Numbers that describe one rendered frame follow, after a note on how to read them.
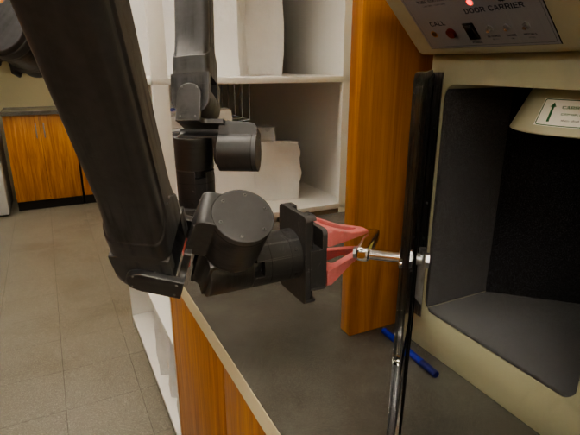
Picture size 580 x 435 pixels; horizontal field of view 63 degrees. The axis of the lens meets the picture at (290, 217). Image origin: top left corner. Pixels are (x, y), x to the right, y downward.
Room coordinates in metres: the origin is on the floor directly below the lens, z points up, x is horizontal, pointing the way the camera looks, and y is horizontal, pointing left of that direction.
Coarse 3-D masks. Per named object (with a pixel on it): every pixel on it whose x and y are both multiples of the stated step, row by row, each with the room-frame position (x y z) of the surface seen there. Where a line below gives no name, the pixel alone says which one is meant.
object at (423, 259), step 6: (420, 252) 0.47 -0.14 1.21; (426, 252) 0.47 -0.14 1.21; (420, 258) 0.46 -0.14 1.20; (426, 258) 0.46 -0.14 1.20; (420, 264) 0.46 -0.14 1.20; (426, 264) 0.46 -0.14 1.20; (420, 270) 0.46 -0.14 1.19; (420, 276) 0.46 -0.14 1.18; (420, 282) 0.46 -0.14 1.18; (420, 288) 0.46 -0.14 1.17; (420, 294) 0.45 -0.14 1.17; (420, 300) 0.45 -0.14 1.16
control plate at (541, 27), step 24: (408, 0) 0.65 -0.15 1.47; (432, 0) 0.62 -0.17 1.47; (456, 0) 0.59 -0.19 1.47; (480, 0) 0.56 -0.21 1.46; (528, 0) 0.51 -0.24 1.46; (432, 24) 0.65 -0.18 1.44; (456, 24) 0.62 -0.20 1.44; (480, 24) 0.59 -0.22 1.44; (552, 24) 0.51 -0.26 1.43; (432, 48) 0.69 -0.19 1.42
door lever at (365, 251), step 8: (376, 232) 0.54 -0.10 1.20; (368, 240) 0.51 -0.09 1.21; (376, 240) 0.53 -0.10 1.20; (360, 248) 0.48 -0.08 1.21; (368, 248) 0.48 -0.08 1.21; (360, 256) 0.48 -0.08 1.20; (368, 256) 0.48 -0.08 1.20; (376, 256) 0.48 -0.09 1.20; (384, 256) 0.47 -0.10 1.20; (392, 256) 0.47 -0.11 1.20
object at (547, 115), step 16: (528, 96) 0.64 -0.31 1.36; (544, 96) 0.60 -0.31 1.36; (560, 96) 0.58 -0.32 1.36; (576, 96) 0.57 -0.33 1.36; (528, 112) 0.61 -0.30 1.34; (544, 112) 0.59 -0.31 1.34; (560, 112) 0.57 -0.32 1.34; (576, 112) 0.56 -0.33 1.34; (512, 128) 0.63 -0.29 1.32; (528, 128) 0.59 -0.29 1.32; (544, 128) 0.58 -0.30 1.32; (560, 128) 0.56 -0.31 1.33; (576, 128) 0.55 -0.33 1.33
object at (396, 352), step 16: (416, 80) 0.43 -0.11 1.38; (416, 96) 0.43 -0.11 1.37; (416, 112) 0.43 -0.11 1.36; (416, 128) 0.43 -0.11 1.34; (416, 144) 0.43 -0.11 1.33; (416, 160) 0.43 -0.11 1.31; (416, 192) 0.49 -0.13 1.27; (416, 208) 0.52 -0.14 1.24; (400, 256) 0.43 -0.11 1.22; (400, 272) 0.43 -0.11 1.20; (400, 288) 0.43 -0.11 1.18; (400, 304) 0.43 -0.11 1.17; (400, 320) 0.43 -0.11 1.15; (400, 336) 0.43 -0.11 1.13; (400, 368) 0.46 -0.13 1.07; (400, 384) 0.50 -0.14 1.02
